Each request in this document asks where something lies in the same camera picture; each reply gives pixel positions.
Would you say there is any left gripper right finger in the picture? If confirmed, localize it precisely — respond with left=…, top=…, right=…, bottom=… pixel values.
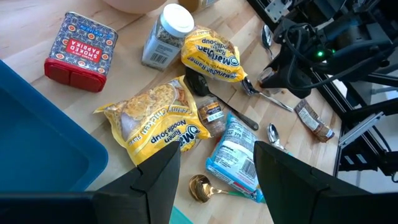
left=254, top=141, right=343, bottom=224

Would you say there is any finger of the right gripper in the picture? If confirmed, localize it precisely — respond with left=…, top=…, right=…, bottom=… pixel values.
left=260, top=67, right=312, bottom=99

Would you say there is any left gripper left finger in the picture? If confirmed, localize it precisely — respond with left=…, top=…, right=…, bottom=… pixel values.
left=93, top=142, right=181, bottom=224

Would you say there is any small clear glass jar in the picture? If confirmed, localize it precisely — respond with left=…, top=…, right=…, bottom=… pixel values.
left=257, top=67, right=282, bottom=94

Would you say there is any all-silver metal spoon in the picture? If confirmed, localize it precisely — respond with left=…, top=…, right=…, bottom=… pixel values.
left=241, top=76, right=295, bottom=113

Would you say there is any blue ramen noodle packet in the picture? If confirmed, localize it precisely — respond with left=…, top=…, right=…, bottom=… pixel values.
left=205, top=111, right=266, bottom=203

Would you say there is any yellow ramen noodle packet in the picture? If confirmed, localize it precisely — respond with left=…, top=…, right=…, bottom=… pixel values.
left=93, top=75, right=212, bottom=166
left=180, top=26, right=249, bottom=83

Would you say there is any small brown spice jar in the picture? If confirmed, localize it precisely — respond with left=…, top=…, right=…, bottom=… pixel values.
left=196, top=96, right=227, bottom=138

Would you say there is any black spoon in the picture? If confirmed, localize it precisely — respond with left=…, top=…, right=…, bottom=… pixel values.
left=183, top=67, right=259, bottom=131

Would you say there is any tan jar with white label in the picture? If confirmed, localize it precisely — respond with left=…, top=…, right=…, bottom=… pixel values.
left=177, top=0, right=218, bottom=13

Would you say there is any white-lidded spice jar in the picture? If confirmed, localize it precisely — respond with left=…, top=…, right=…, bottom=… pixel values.
left=141, top=3, right=195, bottom=72

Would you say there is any teal plastic bin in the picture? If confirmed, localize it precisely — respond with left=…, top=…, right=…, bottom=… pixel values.
left=169, top=205, right=195, bottom=224

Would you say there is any brown food packet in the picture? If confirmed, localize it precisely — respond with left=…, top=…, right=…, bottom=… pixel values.
left=294, top=98, right=336, bottom=143

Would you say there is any blue plastic bin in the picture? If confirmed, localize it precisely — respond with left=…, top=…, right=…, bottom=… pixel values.
left=0, top=58, right=109, bottom=192

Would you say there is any orange bowl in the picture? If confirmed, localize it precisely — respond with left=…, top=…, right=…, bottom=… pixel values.
left=102, top=0, right=169, bottom=15

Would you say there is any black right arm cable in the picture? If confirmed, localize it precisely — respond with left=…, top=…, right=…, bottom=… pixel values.
left=284, top=23, right=398, bottom=93

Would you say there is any black aluminium table frame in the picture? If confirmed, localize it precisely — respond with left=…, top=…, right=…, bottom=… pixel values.
left=247, top=0, right=398, bottom=187

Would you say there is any gold spoon with green handle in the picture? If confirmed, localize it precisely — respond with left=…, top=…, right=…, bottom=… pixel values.
left=188, top=174, right=259, bottom=204

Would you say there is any spoon with mint handle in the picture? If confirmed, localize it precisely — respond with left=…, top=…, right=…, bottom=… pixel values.
left=267, top=123, right=293, bottom=156

